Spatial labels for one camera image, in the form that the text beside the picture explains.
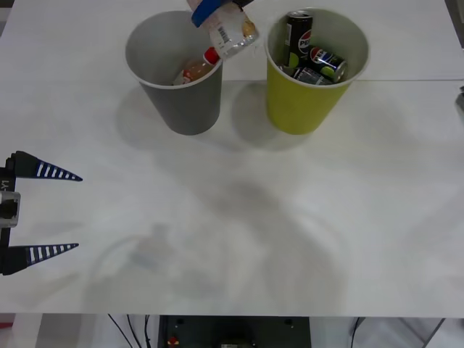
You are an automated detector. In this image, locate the red-capped bottle with orange drink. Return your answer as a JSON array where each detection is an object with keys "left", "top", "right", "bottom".
[{"left": 172, "top": 46, "right": 222, "bottom": 86}]

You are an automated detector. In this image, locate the black can with grey print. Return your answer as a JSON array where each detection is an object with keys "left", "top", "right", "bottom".
[{"left": 291, "top": 66, "right": 334, "bottom": 86}]

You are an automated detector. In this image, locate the grey plastic waste bin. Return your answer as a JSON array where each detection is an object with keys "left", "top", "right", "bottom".
[{"left": 125, "top": 10, "right": 224, "bottom": 137}]

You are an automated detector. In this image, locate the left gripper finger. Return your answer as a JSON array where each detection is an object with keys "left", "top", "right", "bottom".
[
  {"left": 0, "top": 242, "right": 80, "bottom": 276},
  {"left": 13, "top": 150, "right": 83, "bottom": 182}
]

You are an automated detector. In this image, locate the yellow-green plastic waste bin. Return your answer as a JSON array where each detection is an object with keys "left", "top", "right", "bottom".
[{"left": 265, "top": 9, "right": 371, "bottom": 136}]

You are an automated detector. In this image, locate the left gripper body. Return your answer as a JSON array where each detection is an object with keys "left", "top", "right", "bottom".
[{"left": 0, "top": 154, "right": 17, "bottom": 254}]

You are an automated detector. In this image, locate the tall black drink can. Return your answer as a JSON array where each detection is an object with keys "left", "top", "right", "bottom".
[{"left": 283, "top": 9, "right": 315, "bottom": 70}]

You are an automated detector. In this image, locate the red-capped clear plastic bottle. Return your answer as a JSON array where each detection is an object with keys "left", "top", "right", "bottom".
[{"left": 186, "top": 0, "right": 261, "bottom": 61}]

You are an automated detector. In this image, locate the black robot torso base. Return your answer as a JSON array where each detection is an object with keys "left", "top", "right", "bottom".
[{"left": 159, "top": 315, "right": 311, "bottom": 348}]

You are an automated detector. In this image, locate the black can with blue logo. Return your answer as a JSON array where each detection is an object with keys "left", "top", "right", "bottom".
[{"left": 310, "top": 46, "right": 349, "bottom": 83}]

